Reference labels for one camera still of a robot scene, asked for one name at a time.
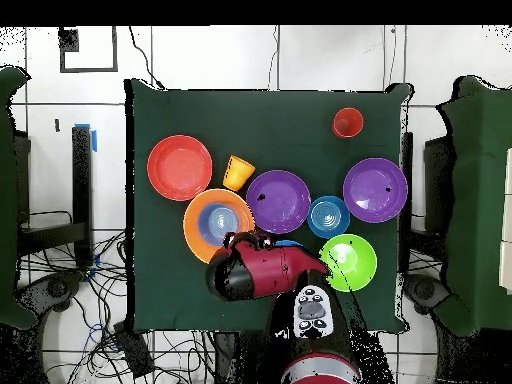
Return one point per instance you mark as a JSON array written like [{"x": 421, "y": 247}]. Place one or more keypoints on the dark green tablecloth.
[{"x": 260, "y": 132}]

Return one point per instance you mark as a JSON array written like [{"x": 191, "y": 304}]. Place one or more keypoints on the green cloth side table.
[
  {"x": 8, "y": 200},
  {"x": 480, "y": 200}
]

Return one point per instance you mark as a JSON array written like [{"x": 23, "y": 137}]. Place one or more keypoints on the black pedestal leg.
[
  {"x": 56, "y": 288},
  {"x": 424, "y": 290}
]

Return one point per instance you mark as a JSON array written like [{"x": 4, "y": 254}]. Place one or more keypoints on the black metal stand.
[{"x": 82, "y": 192}]

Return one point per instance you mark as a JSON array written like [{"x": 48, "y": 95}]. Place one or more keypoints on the red shallow bowl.
[{"x": 180, "y": 167}]

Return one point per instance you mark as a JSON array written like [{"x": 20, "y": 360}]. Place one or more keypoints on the small translucent blue bowl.
[
  {"x": 218, "y": 224},
  {"x": 328, "y": 218}
]

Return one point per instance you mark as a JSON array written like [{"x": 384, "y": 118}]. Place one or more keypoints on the black power brick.
[{"x": 134, "y": 350}]

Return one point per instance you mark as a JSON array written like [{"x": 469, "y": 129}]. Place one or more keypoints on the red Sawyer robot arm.
[{"x": 268, "y": 268}]

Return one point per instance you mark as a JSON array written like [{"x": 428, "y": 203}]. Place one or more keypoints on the purple bowl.
[
  {"x": 280, "y": 204},
  {"x": 376, "y": 188}
]

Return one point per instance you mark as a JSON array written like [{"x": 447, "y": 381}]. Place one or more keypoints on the white box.
[{"x": 507, "y": 260}]

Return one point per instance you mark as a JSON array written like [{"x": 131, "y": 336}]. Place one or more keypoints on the green bowl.
[{"x": 356, "y": 268}]

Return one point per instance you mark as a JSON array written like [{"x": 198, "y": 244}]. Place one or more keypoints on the large orange bowl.
[{"x": 192, "y": 228}]

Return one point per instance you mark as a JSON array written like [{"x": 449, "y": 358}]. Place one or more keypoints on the red cup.
[{"x": 348, "y": 122}]

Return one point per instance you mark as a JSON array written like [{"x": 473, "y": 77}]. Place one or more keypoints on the orange cup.
[{"x": 238, "y": 174}]

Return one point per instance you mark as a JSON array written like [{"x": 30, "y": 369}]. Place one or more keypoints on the blue tape strip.
[{"x": 94, "y": 142}]

